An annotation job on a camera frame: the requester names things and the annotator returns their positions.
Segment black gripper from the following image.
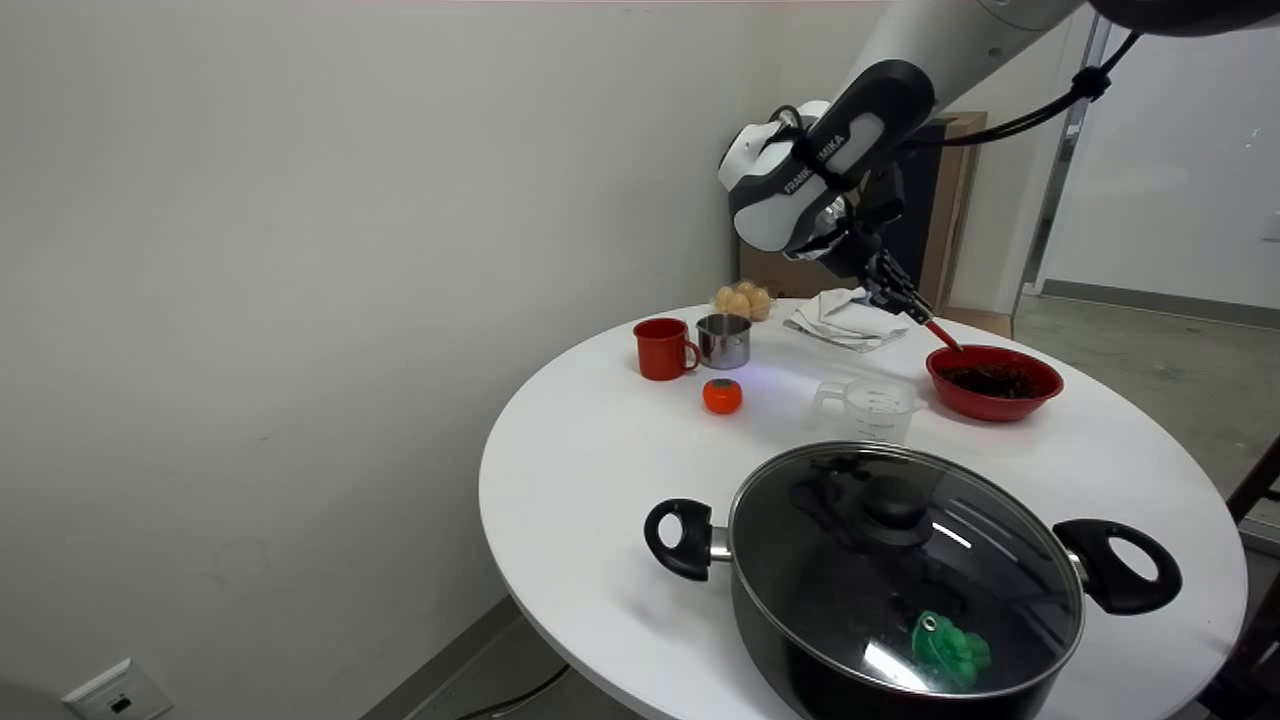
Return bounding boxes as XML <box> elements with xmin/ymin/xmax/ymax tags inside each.
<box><xmin>827</xmin><ymin>162</ymin><xmax>941</xmax><ymax>332</ymax></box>

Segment orange handled metal spoon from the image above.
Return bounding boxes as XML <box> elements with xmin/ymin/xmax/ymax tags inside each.
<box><xmin>921</xmin><ymin>313</ymin><xmax>966</xmax><ymax>359</ymax></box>

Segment colourless plastic measuring cup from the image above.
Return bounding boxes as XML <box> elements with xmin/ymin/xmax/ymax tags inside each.
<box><xmin>813</xmin><ymin>374</ymin><xmax>921</xmax><ymax>451</ymax></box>

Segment red bowl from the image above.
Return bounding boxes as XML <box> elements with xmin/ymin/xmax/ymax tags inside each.
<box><xmin>923</xmin><ymin>341</ymin><xmax>1066</xmax><ymax>430</ymax></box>

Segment stainless steel cup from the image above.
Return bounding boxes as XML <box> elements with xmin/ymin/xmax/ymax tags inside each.
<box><xmin>691</xmin><ymin>313</ymin><xmax>756</xmax><ymax>374</ymax></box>

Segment white cloth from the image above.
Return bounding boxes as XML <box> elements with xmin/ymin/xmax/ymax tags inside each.
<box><xmin>779</xmin><ymin>283</ymin><xmax>912</xmax><ymax>354</ymax></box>

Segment brown cardboard box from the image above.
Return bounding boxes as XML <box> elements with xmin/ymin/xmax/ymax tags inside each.
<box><xmin>733</xmin><ymin>108</ymin><xmax>992</xmax><ymax>322</ymax></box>

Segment dark beans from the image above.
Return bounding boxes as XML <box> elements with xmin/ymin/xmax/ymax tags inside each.
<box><xmin>947</xmin><ymin>364</ymin><xmax>1043</xmax><ymax>399</ymax></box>

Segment beige plush object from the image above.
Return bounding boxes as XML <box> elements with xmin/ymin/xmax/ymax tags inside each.
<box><xmin>707</xmin><ymin>276</ymin><xmax>777</xmax><ymax>325</ymax></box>

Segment metal pole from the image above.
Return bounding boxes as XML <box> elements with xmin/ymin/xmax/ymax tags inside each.
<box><xmin>1006</xmin><ymin>12</ymin><xmax>1125</xmax><ymax>336</ymax></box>

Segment small orange cap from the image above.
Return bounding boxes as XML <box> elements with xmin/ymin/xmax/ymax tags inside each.
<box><xmin>701</xmin><ymin>378</ymin><xmax>746</xmax><ymax>420</ymax></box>

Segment red mug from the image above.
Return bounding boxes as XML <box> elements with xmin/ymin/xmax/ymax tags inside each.
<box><xmin>629</xmin><ymin>317</ymin><xmax>702</xmax><ymax>383</ymax></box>

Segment glass pot lid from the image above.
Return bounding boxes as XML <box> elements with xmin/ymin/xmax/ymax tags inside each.
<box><xmin>729</xmin><ymin>439</ymin><xmax>1088</xmax><ymax>703</ymax></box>

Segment black cooking pot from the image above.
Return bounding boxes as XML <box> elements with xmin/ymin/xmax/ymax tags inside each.
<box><xmin>640</xmin><ymin>439</ymin><xmax>1186</xmax><ymax>720</ymax></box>

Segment green toy object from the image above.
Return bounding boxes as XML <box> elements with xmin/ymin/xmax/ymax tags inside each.
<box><xmin>908</xmin><ymin>609</ymin><xmax>997</xmax><ymax>691</ymax></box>

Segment dark chair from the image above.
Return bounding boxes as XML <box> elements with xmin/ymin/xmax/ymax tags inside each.
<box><xmin>1196</xmin><ymin>437</ymin><xmax>1280</xmax><ymax>720</ymax></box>

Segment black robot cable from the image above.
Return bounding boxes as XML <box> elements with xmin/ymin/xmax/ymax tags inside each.
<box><xmin>916</xmin><ymin>23</ymin><xmax>1152</xmax><ymax>153</ymax></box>

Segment black floor cable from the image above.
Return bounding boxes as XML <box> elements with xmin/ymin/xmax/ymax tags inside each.
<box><xmin>456</xmin><ymin>660</ymin><xmax>571</xmax><ymax>720</ymax></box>

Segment white wall outlet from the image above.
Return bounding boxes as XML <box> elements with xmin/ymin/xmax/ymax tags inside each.
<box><xmin>59</xmin><ymin>655</ymin><xmax>176</xmax><ymax>720</ymax></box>

